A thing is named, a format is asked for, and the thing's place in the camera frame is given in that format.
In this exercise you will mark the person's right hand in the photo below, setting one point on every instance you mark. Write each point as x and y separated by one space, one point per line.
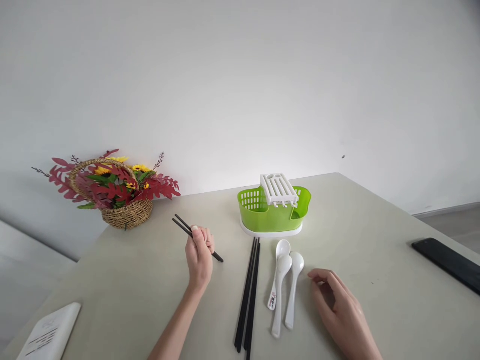
339 303

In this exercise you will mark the person's left hand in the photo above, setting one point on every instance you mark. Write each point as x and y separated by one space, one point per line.
198 262

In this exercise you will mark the black chopstick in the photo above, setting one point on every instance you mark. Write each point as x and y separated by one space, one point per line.
245 292
249 296
183 222
253 296
255 303
182 228

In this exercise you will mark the green plastic cutlery holder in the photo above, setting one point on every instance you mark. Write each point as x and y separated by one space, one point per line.
258 216

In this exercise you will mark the white holder drip tray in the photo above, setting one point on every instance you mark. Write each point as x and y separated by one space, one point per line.
270 231

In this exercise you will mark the white spoon with red print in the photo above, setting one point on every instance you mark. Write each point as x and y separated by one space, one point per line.
283 248

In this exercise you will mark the woven wicker basket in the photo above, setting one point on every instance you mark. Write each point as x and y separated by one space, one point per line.
127 215

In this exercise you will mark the white slotted cutlery rack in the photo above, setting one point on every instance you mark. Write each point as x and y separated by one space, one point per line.
280 189

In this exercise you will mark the artificial red and yellow flowers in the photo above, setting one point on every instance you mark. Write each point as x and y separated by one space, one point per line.
112 187

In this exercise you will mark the black smartphone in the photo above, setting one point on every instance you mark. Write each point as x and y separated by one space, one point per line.
448 262

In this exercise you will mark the white rectangular box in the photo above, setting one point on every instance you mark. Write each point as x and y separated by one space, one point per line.
48 333

